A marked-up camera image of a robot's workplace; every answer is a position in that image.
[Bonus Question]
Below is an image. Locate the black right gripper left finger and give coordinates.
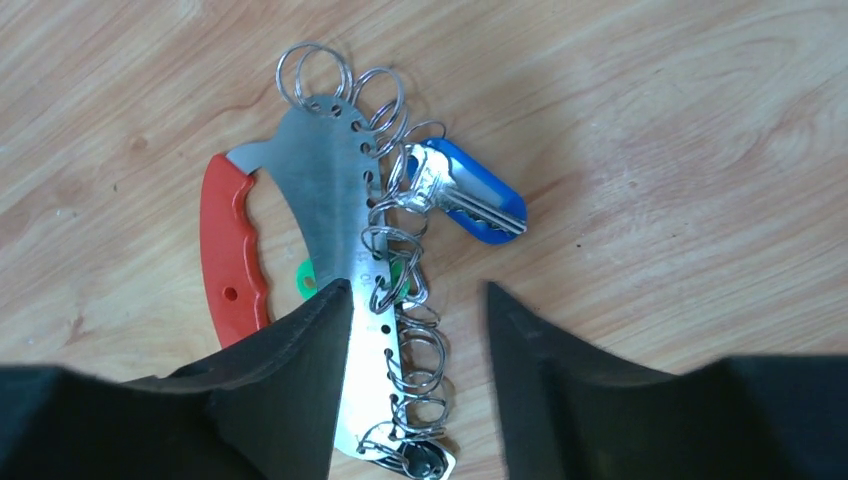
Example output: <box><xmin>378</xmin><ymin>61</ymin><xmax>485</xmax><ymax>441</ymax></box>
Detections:
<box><xmin>1</xmin><ymin>279</ymin><xmax>353</xmax><ymax>479</ymax></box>

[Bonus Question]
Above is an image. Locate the green key tag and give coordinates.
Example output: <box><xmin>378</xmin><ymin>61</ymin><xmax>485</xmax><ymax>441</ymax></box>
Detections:
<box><xmin>295</xmin><ymin>258</ymin><xmax>419</xmax><ymax>303</ymax></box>

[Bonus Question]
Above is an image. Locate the silver key blue tag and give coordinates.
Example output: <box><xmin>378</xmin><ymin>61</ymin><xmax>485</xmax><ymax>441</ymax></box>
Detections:
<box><xmin>399</xmin><ymin>137</ymin><xmax>527</xmax><ymax>245</ymax></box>

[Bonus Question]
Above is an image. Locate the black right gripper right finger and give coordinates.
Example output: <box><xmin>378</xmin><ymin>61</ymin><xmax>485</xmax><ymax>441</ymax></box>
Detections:
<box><xmin>486</xmin><ymin>282</ymin><xmax>847</xmax><ymax>479</ymax></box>

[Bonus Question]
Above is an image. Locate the black key fob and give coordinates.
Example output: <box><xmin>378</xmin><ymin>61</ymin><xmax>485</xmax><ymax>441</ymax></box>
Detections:
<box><xmin>400</xmin><ymin>441</ymin><xmax>449</xmax><ymax>480</ymax></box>

